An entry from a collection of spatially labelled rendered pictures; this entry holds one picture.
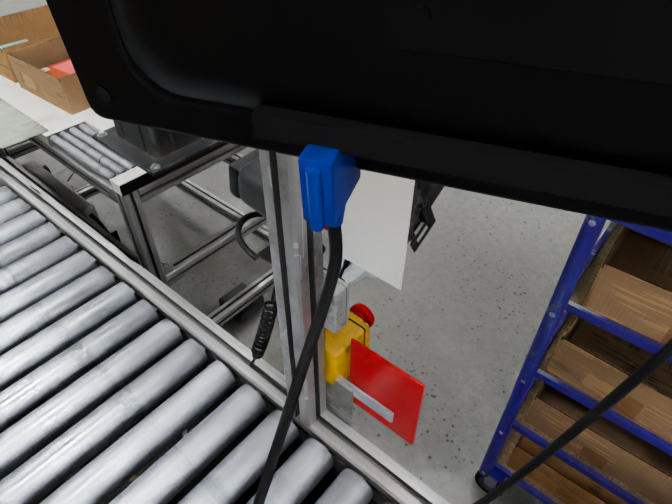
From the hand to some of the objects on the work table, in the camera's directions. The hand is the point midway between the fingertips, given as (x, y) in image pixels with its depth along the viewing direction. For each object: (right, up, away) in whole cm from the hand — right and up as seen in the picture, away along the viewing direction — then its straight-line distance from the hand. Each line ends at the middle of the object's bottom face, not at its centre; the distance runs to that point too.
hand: (341, 275), depth 61 cm
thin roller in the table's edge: (-59, +26, +62) cm, 90 cm away
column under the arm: (-42, +32, +66) cm, 84 cm away
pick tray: (-70, +55, +91) cm, 128 cm away
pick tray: (-94, +68, +106) cm, 158 cm away
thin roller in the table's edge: (-58, +27, +64) cm, 90 cm away
